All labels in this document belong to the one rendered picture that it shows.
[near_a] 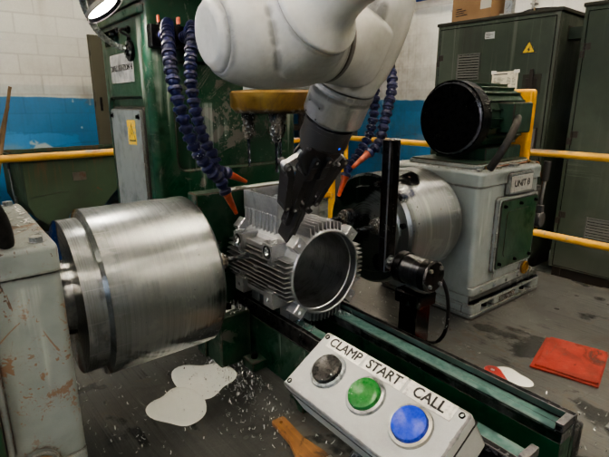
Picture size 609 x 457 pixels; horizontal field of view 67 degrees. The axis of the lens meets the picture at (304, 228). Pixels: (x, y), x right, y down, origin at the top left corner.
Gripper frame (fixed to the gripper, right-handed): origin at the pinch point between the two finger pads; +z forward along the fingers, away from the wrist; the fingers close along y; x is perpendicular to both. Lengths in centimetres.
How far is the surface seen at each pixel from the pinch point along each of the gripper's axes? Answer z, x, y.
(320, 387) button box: -11.9, 32.2, 21.6
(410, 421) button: -18.1, 39.6, 20.5
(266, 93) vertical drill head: -15.7, -15.7, 0.6
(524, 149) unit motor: -5, -6, -83
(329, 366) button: -13.3, 31.2, 20.4
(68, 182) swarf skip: 253, -335, -46
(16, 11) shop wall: 166, -508, -40
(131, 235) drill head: -2.0, -1.3, 27.1
